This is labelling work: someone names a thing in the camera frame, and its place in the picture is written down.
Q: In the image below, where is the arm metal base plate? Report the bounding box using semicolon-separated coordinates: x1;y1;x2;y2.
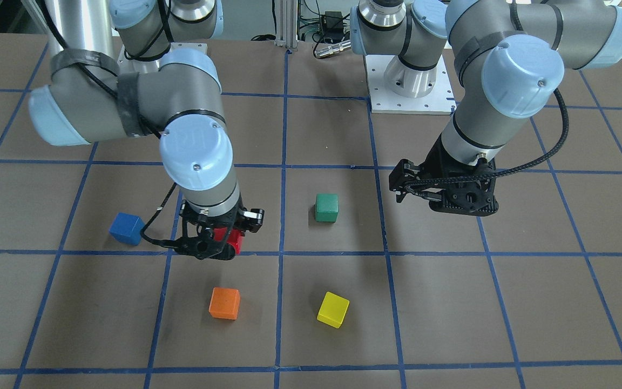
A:
364;55;456;115

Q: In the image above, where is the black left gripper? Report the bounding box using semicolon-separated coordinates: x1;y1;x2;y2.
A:
388;139;499;217

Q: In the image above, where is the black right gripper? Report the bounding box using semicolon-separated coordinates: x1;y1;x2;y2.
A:
173;200;266;260

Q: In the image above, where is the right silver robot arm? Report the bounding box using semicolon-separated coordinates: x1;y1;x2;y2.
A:
28;1;264;260

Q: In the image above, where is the orange wooden block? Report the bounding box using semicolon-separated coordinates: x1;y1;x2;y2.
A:
209;286;240;320

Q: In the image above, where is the red wooden block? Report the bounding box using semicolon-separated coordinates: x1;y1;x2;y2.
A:
214;227;245;256

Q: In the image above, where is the yellow wooden block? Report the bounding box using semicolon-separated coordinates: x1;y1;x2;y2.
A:
316;291;350;329

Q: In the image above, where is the blue wooden block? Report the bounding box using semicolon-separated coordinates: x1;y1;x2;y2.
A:
109;212;145;246

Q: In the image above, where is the green wooden block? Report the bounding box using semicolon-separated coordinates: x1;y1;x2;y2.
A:
314;193;339;223

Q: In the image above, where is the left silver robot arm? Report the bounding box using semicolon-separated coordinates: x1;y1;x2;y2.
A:
350;1;622;217

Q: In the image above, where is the aluminium frame post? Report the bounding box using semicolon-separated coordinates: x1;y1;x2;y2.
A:
272;0;299;52

